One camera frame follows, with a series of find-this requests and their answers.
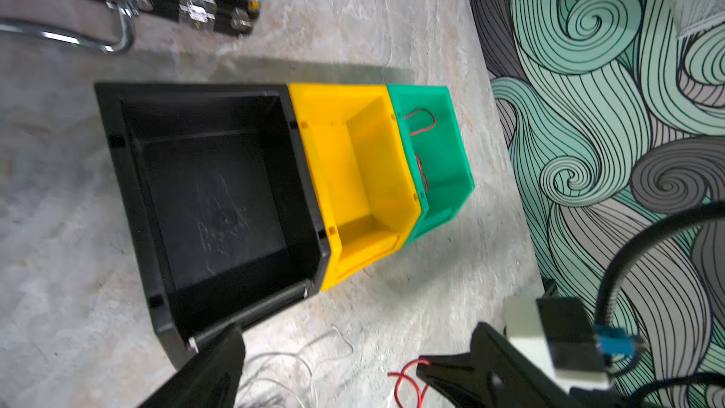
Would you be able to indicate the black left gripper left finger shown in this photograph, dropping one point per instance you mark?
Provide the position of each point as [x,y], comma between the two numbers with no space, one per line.
[210,379]

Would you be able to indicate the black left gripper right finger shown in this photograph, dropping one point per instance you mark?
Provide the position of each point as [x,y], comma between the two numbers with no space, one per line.
[492,374]

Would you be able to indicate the black plastic bin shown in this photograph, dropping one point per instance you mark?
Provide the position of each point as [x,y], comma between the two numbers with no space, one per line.
[219,199]

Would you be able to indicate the green plastic bin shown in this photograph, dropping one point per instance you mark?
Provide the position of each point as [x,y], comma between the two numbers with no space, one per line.
[434,149]

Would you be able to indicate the yellow plastic bin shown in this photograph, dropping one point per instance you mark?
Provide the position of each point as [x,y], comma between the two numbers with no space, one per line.
[362,181]

